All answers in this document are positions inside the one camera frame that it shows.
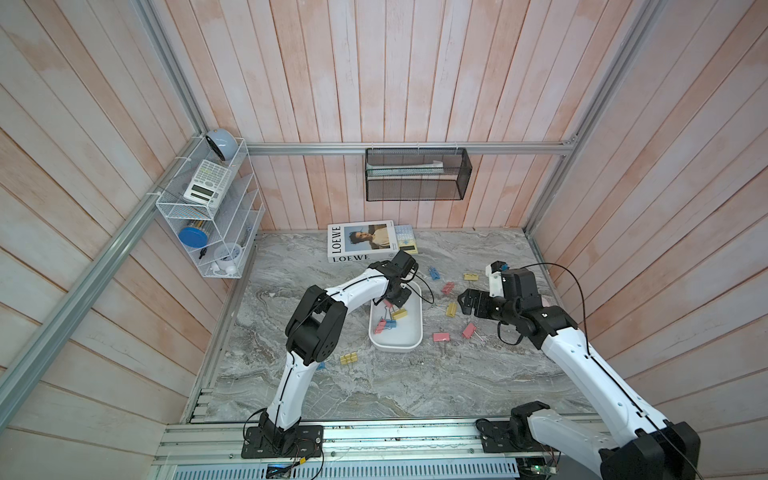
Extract white storage box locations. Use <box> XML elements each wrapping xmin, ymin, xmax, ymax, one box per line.
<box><xmin>368</xmin><ymin>294</ymin><xmax>424</xmax><ymax>353</ymax></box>

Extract yellow blue calculator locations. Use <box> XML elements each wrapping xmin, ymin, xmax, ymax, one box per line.
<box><xmin>395</xmin><ymin>225</ymin><xmax>418</xmax><ymax>254</ymax></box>

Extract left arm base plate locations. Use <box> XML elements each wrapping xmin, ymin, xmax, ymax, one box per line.
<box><xmin>241</xmin><ymin>424</ymin><xmax>324</xmax><ymax>459</ymax></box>

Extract white LOEWE book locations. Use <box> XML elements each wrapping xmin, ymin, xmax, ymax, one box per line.
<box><xmin>327</xmin><ymin>220</ymin><xmax>399</xmax><ymax>263</ymax></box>

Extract black mesh wall basket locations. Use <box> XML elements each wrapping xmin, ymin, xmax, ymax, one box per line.
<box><xmin>364</xmin><ymin>147</ymin><xmax>473</xmax><ymax>202</ymax></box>

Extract white calculator on shelf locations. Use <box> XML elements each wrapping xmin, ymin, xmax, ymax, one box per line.
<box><xmin>183</xmin><ymin>160</ymin><xmax>233</xmax><ymax>209</ymax></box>

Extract papers in mesh basket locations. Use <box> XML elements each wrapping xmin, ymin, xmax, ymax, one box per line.
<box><xmin>366</xmin><ymin>161</ymin><xmax>446</xmax><ymax>178</ymax></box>

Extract blue lid container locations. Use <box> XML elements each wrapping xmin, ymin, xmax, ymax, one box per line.
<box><xmin>177</xmin><ymin>220</ymin><xmax>212</xmax><ymax>249</ymax></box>

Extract white wire shelf rack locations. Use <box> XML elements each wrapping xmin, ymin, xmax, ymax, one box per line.
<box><xmin>156</xmin><ymin>136</ymin><xmax>266</xmax><ymax>279</ymax></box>

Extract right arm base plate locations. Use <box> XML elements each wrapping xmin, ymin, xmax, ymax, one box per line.
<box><xmin>475</xmin><ymin>418</ymin><xmax>550</xmax><ymax>453</ymax></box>

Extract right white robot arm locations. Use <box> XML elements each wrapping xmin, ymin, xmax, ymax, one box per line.
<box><xmin>458</xmin><ymin>261</ymin><xmax>701</xmax><ymax>479</ymax></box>

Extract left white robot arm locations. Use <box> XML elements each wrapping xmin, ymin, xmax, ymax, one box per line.
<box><xmin>260</xmin><ymin>252</ymin><xmax>418</xmax><ymax>434</ymax></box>

